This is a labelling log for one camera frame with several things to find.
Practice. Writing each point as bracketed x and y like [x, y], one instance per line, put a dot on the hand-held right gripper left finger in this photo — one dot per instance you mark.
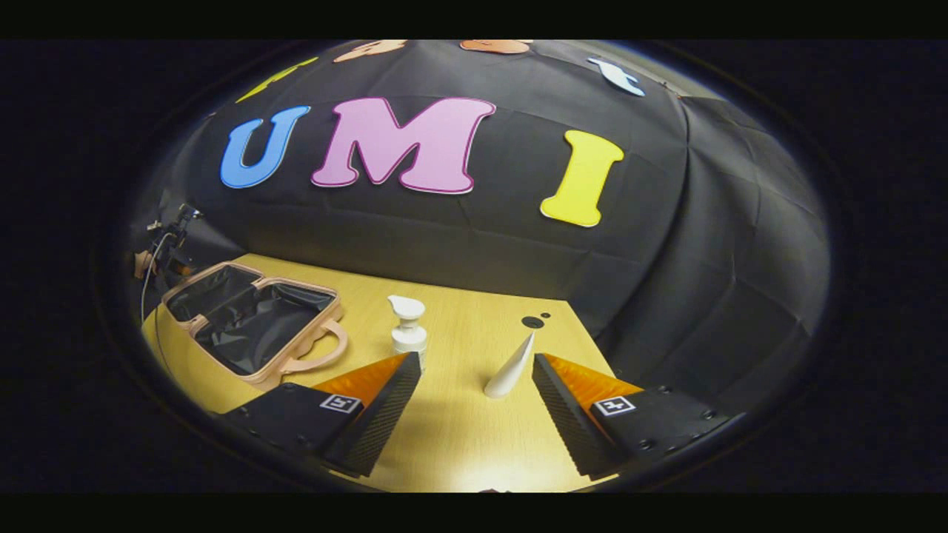
[381, 414]

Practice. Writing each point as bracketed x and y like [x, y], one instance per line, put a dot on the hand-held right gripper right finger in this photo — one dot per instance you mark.
[566, 414]

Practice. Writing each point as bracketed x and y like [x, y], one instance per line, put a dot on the white squeeze tube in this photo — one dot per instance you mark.
[511, 370]

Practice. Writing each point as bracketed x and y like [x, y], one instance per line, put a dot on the white pump bottle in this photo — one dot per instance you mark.
[408, 333]

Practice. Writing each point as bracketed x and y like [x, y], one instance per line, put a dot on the pink suitcase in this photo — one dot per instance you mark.
[252, 326]

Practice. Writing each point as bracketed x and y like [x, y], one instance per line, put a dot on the black backdrop cloth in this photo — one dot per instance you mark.
[518, 244]

